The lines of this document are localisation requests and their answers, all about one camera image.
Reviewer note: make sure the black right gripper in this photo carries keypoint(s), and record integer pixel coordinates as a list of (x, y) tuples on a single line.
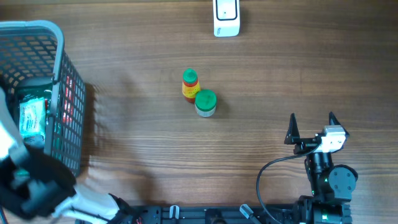
[(293, 137)]

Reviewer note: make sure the green lid jar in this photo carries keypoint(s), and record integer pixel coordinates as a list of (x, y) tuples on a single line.
[(205, 103)]

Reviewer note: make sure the red sauce bottle green cap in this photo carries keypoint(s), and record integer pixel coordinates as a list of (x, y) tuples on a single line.
[(190, 85)]

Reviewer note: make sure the green glove package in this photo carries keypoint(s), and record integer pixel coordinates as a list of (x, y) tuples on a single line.
[(25, 94)]

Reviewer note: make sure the teal wipes packet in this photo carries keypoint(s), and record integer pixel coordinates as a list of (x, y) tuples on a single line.
[(32, 118)]

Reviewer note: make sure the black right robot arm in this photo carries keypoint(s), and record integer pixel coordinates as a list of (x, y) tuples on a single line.
[(331, 185)]

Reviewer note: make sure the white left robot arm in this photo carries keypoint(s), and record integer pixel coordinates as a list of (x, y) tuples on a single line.
[(34, 184)]

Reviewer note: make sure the white barcode scanner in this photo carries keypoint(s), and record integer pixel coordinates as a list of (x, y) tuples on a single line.
[(226, 18)]

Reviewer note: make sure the grey plastic basket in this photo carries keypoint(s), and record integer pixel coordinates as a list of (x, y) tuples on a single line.
[(33, 53)]

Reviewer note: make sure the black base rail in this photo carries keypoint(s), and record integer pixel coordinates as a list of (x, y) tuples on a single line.
[(276, 213)]

